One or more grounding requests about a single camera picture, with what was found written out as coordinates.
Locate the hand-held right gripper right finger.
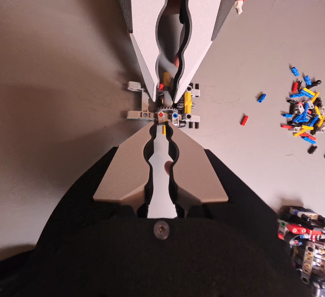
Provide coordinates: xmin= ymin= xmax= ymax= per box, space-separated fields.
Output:
xmin=165 ymin=122 xmax=229 ymax=214

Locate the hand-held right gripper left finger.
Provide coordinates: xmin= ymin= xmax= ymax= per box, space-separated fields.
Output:
xmin=93 ymin=121 xmax=158 ymax=212

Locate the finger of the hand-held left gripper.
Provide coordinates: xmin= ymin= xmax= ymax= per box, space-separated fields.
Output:
xmin=172 ymin=0 xmax=229 ymax=104
xmin=129 ymin=0 xmax=169 ymax=102

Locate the small grey lego differential assembly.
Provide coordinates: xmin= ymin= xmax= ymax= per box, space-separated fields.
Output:
xmin=126 ymin=72 xmax=201 ymax=135

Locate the pile of blue yellow pins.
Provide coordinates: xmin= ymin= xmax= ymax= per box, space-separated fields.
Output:
xmin=280 ymin=75 xmax=325 ymax=145

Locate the black lego car chassis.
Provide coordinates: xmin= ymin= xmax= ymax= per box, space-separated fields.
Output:
xmin=277 ymin=206 xmax=325 ymax=285

